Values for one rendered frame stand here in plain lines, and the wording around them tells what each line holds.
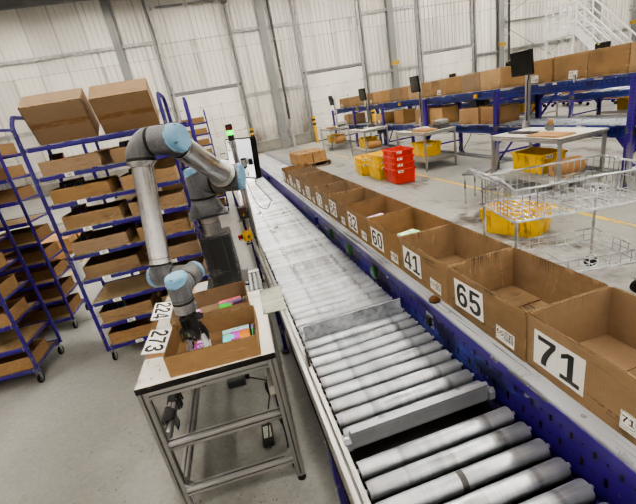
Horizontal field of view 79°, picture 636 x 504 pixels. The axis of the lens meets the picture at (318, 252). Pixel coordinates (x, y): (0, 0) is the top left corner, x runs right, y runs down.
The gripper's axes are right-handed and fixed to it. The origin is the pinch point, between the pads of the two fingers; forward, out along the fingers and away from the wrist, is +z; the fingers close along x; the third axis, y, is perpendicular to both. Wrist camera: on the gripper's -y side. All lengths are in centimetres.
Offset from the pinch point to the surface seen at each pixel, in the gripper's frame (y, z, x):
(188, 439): 15.2, 34.7, -11.6
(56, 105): -139, -119, -105
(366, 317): -8, 2, 74
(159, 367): 4.3, 3.4, -18.5
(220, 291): -49.2, -3.4, -1.6
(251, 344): 7.0, -2.6, 24.1
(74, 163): -136, -80, -107
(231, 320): -18.6, -1.2, 10.1
